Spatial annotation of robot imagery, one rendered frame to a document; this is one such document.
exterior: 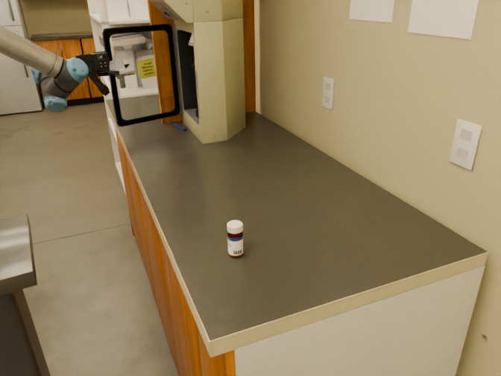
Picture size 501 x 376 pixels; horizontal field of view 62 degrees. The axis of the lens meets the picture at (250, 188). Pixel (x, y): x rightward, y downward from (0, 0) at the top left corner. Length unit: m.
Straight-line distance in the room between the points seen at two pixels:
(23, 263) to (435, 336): 1.03
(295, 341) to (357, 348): 0.18
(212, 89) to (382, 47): 0.68
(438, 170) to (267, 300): 0.62
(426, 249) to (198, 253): 0.55
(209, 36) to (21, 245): 0.98
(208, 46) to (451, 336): 1.25
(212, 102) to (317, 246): 0.87
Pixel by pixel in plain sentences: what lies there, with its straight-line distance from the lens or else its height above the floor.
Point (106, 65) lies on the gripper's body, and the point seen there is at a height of 1.27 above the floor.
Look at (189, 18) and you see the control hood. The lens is 1.65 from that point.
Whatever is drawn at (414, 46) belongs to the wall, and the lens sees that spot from 1.28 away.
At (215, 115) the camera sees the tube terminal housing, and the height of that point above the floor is 1.06.
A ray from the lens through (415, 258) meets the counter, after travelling 1.07.
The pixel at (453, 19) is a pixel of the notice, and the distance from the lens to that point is 1.19.
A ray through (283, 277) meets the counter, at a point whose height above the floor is 0.94.
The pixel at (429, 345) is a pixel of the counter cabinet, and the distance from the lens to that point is 1.22.
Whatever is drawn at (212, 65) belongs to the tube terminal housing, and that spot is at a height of 1.25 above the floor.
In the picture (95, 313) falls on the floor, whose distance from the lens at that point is 2.42.
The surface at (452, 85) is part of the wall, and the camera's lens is 1.19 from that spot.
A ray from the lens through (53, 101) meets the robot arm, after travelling 1.64.
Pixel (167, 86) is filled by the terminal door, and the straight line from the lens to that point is 1.96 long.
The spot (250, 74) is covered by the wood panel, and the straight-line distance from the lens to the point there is 2.16.
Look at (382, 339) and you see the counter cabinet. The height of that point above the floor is 0.78.
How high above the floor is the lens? 1.52
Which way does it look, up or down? 26 degrees down
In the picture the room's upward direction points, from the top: 1 degrees counter-clockwise
